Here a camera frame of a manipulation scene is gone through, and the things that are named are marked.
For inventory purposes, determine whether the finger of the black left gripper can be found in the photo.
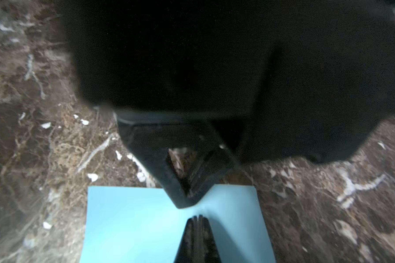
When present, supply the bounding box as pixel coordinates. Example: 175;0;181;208
114;110;240;208

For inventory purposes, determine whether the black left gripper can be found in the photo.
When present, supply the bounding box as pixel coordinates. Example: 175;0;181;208
57;1;395;163

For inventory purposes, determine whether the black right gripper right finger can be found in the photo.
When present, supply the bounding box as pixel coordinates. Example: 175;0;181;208
199;215;221;263

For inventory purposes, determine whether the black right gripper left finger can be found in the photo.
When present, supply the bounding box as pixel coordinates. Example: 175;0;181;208
174;216;200;263

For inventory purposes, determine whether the pale blue square paper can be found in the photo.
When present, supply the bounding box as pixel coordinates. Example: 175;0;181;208
81;184;275;263

